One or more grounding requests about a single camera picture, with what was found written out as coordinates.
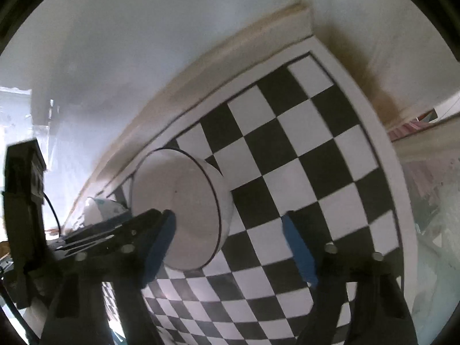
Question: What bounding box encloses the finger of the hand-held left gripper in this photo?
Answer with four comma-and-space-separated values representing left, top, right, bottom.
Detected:
54, 209, 164, 257

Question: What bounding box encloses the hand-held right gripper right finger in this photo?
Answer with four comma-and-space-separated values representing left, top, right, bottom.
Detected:
283, 213, 417, 345

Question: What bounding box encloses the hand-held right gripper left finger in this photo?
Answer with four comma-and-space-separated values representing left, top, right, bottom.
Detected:
41, 210, 177, 345

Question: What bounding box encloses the white bowl blue pattern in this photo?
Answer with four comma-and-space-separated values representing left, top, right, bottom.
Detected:
74, 197, 131, 236

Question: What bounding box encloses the white bowl dark rim line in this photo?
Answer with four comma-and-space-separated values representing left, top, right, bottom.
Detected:
130, 148, 234, 271

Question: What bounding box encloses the black white checkered cloth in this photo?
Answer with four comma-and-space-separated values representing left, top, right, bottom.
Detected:
97, 34, 419, 345

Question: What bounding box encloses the frosted glass door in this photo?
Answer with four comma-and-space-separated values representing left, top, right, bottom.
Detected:
392, 115, 460, 331

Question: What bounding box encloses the black cable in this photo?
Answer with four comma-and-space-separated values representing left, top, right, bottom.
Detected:
42, 191, 61, 239

